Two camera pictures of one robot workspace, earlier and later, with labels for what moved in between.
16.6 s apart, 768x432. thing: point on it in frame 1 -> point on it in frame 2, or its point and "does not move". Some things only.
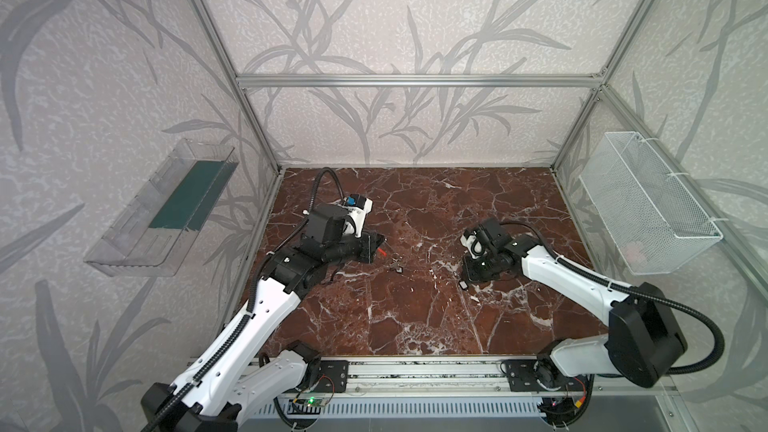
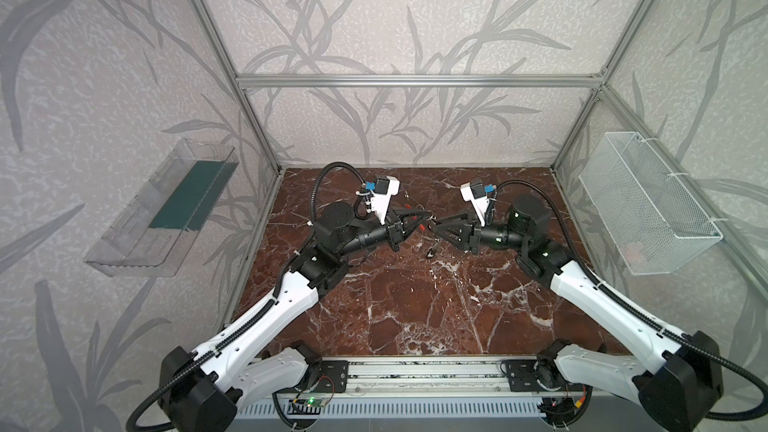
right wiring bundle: (562, 411) does not move
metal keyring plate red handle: (382, 250) -> (421, 227)
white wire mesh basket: (653, 226) does not move
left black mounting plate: (332, 376) does not move
